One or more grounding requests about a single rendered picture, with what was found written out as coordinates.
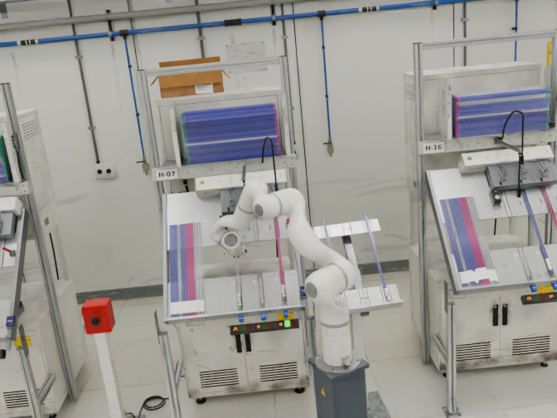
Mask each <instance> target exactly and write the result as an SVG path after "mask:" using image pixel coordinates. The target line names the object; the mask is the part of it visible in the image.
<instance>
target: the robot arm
mask: <svg viewBox="0 0 557 418"><path fill-rule="evenodd" d="M305 205H306V203H305V199H304V197H303V195H302V193H301V192H300V191H298V190H297V189H294V188H286V189H283V190H280V191H276V192H272V193H270V194H268V186H267V184H266V183H265V182H263V181H261V180H259V179H252V180H249V181H248V182H247V183H246V184H245V187H244V189H243V191H242V193H241V196H240V199H239V201H238V204H237V207H236V209H235V213H234V215H227V216H223V217H222V218H220V219H219V220H217V222H216V223H215V225H214V226H213V228H212V230H211V239H212V240H213V241H215V242H216V243H218V244H219V245H221V246H222V247H223V248H224V249H225V252H224V255H225V256H234V258H235V257H236V256H238V258H240V255H245V253H247V250H245V245H244V244H243V243H241V241H240V238H239V236H238V235H237V234H236V233H235V232H232V231H231V232H228V231H227V230H226V229H225V227H230V228H233V229H236V230H238V231H246V230H247V229H248V228H249V226H250V223H251V222H252V220H253V218H254V214H255V215H256V216H257V217H259V218H262V219H272V218H275V217H277V216H281V215H283V214H285V215H287V216H288V218H289V223H288V229H287V235H288V238H289V239H290V241H291V242H292V244H293V246H294V247H295V248H296V250H297V251H298V252H299V253H300V255H302V256H303V257H304V258H306V259H307V260H310V261H313V262H315V263H317V264H319V265H320V266H322V267H323V268H321V269H320V270H316V271H314V272H313V273H311V274H310V275H309V276H308V277H307V279H306V281H305V286H304V288H305V293H306V295H307V296H308V297H309V298H310V300H312V301H313V302H314V303H315V305H316V306H317V308H318V310H319V313H320V323H321V333H322V352H320V353H319V354H318V355H317V356H316V358H315V364H316V366H317V368H318V369H320V370H321V371H323V372H326V373H331V374H343V373H348V372H352V371H354V370H355V369H357V368H358V367H359V366H360V365H361V356H360V354H359V353H358V352H356V351H354V350H352V348H351V324H350V313H349V308H348V307H347V305H346V304H345V303H343V302H341V301H335V300H334V299H335V296H336V295H338V294H340V293H342V292H344V291H346V290H348V289H349V288H351V287H352V286H353V285H354V284H355V282H356V278H357V274H356V269H355V268H354V266H353V265H352V264H351V262H350V261H348V260H347V259H346V258H344V257H343V256H342V255H340V254H338V253H336V252H335V251H334V250H332V249H330V248H329V247H327V246H326V245H324V244H323V243H322V242H321V241H320V240H319V239H318V237H317V236H316V234H315V233H314V231H313V230H312V228H311V227H310V225H309V224H308V221H307V219H306V216H305Z"/></svg>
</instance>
